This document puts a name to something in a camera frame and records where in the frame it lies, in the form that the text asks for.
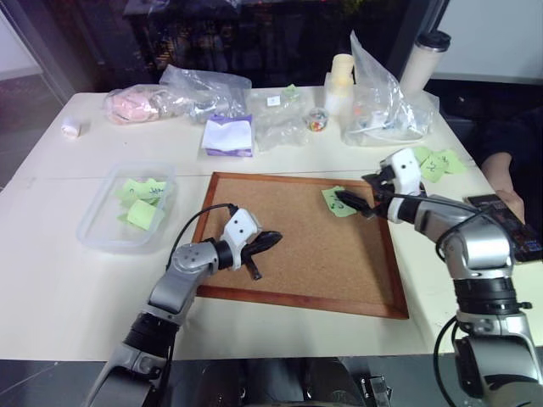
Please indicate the flat clear plastic bag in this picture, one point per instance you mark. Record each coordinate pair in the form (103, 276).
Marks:
(275, 123)

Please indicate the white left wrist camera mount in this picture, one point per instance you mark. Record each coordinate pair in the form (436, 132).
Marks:
(242, 224)

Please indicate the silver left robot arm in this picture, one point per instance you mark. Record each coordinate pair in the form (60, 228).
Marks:
(174, 288)

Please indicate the small white paper roll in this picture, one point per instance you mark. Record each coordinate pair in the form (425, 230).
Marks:
(72, 128)

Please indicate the crumpled clear plastic bag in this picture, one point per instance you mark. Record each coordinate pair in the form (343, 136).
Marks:
(203, 91)

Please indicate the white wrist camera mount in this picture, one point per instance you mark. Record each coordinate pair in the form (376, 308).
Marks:
(242, 224)
(406, 169)

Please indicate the clear plastic box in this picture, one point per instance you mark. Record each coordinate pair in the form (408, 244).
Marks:
(102, 229)

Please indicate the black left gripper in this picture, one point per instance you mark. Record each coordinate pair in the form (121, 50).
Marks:
(251, 251)

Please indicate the dark metal bracket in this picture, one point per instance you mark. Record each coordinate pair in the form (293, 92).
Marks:
(375, 390)

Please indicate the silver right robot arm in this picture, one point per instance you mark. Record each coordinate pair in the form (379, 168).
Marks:
(479, 246)

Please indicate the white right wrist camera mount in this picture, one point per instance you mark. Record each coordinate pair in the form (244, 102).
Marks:
(406, 169)

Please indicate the person's bare hand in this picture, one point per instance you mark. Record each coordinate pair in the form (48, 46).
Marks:
(505, 186)

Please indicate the cream plastic bottle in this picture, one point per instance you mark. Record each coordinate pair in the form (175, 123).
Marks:
(339, 85)

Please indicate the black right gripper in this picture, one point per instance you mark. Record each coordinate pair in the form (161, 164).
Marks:
(384, 199)

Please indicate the green sticky note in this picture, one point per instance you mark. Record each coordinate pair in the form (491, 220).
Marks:
(454, 163)
(422, 156)
(333, 207)
(156, 191)
(432, 167)
(142, 214)
(129, 191)

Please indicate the wood-framed cork board tray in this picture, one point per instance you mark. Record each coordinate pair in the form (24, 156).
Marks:
(305, 254)

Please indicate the black smartphone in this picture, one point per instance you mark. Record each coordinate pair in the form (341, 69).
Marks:
(513, 231)

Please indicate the plastic bag with pink items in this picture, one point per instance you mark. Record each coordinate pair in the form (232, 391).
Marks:
(131, 104)

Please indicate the purple tissue pack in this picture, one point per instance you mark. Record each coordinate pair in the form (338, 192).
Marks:
(229, 135)

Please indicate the white tumbler with black lid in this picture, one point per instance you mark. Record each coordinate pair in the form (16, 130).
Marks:
(422, 59)

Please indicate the tall clear plastic bag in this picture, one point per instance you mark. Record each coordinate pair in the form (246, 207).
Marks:
(382, 106)

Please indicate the small cup of coloured pushpins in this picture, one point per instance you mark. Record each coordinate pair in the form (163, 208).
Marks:
(317, 120)

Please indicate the person's dark sleeved forearm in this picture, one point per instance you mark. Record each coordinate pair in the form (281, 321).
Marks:
(515, 135)

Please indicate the small green paper scrap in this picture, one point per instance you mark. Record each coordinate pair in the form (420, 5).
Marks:
(289, 90)

